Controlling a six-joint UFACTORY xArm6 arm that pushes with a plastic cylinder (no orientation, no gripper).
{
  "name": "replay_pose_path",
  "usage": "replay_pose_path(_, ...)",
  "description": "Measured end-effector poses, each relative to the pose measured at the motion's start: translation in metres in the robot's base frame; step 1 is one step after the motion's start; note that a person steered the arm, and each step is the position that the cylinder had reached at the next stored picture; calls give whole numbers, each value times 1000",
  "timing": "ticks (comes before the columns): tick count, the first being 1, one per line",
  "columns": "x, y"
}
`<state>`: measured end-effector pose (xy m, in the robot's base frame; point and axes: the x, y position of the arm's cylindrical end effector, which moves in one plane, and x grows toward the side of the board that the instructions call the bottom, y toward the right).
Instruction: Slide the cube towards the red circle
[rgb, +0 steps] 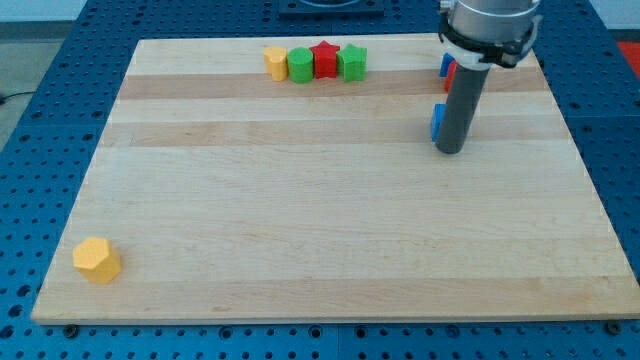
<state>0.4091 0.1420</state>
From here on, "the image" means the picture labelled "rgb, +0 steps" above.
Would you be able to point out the blue cube block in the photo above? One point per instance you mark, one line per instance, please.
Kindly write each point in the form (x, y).
(436, 118)

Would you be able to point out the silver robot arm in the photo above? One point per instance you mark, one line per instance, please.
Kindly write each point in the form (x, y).
(483, 33)

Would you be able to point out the blue block behind arm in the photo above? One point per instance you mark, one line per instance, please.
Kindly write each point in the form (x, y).
(446, 61)

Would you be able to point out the red circle block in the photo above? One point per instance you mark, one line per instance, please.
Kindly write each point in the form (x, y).
(450, 74)

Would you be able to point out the light wooden board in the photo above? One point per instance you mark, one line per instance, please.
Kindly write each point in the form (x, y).
(232, 198)

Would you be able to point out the green cylinder block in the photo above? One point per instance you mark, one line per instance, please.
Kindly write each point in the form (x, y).
(301, 65)

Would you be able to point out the green star block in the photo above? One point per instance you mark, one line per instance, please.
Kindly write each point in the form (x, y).
(351, 63)

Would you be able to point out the red star block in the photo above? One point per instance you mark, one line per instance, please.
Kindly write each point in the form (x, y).
(325, 59)

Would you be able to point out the yellow heart block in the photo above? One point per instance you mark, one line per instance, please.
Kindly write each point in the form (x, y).
(275, 60)

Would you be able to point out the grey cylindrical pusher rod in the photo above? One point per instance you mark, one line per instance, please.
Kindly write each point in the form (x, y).
(461, 104)

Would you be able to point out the yellow hexagon block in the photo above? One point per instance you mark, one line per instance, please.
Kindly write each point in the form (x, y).
(97, 260)

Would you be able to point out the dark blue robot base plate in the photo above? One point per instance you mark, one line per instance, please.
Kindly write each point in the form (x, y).
(331, 8)

